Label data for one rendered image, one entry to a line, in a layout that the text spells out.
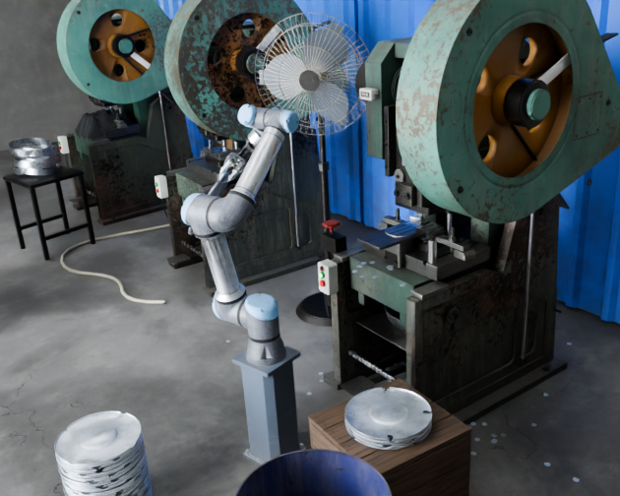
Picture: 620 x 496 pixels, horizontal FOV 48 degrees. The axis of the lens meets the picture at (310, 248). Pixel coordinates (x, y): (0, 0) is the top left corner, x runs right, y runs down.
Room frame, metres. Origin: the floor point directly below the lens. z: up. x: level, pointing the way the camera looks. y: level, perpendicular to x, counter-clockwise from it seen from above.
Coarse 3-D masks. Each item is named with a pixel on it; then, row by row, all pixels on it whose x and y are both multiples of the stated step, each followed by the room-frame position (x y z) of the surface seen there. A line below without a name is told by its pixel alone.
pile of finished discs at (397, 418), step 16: (352, 400) 2.02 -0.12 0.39; (368, 400) 2.01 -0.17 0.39; (384, 400) 2.01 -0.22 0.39; (400, 400) 2.00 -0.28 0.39; (416, 400) 1.99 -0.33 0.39; (352, 416) 1.92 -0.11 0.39; (368, 416) 1.92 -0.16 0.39; (384, 416) 1.90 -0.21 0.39; (400, 416) 1.90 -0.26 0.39; (416, 416) 1.90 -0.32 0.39; (352, 432) 1.86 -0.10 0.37; (368, 432) 1.83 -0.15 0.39; (384, 432) 1.83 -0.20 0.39; (400, 432) 1.82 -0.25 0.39; (416, 432) 1.82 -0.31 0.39; (384, 448) 1.79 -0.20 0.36; (400, 448) 1.79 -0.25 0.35
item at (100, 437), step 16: (96, 416) 2.11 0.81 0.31; (112, 416) 2.11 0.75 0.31; (128, 416) 2.10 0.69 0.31; (64, 432) 2.03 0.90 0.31; (80, 432) 2.03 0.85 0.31; (96, 432) 2.01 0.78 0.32; (112, 432) 2.01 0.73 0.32; (128, 432) 2.01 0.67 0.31; (64, 448) 1.94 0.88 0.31; (80, 448) 1.94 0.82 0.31; (96, 448) 1.93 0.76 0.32; (112, 448) 1.93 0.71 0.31; (128, 448) 1.92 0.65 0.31; (80, 464) 1.85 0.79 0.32; (96, 464) 1.85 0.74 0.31
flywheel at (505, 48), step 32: (512, 32) 2.33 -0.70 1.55; (544, 32) 2.42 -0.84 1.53; (512, 64) 2.33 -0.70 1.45; (544, 64) 2.43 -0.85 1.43; (480, 96) 2.25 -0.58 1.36; (512, 96) 2.22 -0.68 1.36; (544, 96) 2.22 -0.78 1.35; (480, 128) 2.25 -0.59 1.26; (512, 128) 2.34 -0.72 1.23; (544, 128) 2.44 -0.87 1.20; (512, 160) 2.35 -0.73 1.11
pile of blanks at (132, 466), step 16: (144, 448) 2.00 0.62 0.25; (64, 464) 1.87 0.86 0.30; (112, 464) 1.88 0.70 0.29; (128, 464) 1.90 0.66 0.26; (144, 464) 1.98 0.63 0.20; (64, 480) 1.89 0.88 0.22; (80, 480) 1.85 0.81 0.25; (96, 480) 1.85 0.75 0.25; (112, 480) 1.87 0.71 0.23; (128, 480) 1.90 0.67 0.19; (144, 480) 1.95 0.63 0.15
